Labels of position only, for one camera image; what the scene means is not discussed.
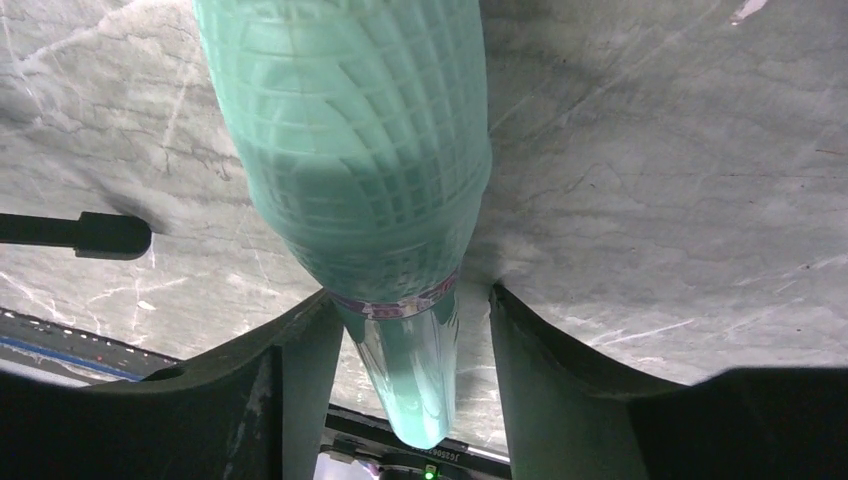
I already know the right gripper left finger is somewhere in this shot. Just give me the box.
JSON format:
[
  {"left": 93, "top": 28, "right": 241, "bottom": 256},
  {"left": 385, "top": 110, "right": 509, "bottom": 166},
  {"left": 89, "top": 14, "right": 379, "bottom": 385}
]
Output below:
[{"left": 1, "top": 292, "right": 343, "bottom": 479}]

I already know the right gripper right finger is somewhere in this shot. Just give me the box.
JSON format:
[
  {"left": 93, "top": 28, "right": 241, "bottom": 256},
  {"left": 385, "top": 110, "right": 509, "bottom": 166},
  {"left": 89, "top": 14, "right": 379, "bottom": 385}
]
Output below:
[{"left": 490, "top": 284, "right": 847, "bottom": 479}]

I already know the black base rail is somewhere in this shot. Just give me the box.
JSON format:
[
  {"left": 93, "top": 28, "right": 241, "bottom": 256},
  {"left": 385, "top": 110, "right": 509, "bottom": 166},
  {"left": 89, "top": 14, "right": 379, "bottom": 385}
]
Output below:
[{"left": 1, "top": 307, "right": 512, "bottom": 479}]

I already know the small black tripod stand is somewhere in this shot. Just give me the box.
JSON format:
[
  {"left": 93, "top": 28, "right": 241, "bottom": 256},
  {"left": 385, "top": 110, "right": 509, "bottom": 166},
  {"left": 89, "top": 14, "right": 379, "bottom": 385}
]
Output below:
[{"left": 1, "top": 212, "right": 153, "bottom": 261}]

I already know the teal microphone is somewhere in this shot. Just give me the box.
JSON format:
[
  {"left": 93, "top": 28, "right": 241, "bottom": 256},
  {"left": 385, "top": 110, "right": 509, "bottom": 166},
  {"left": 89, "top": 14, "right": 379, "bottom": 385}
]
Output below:
[{"left": 193, "top": 1, "right": 493, "bottom": 450}]

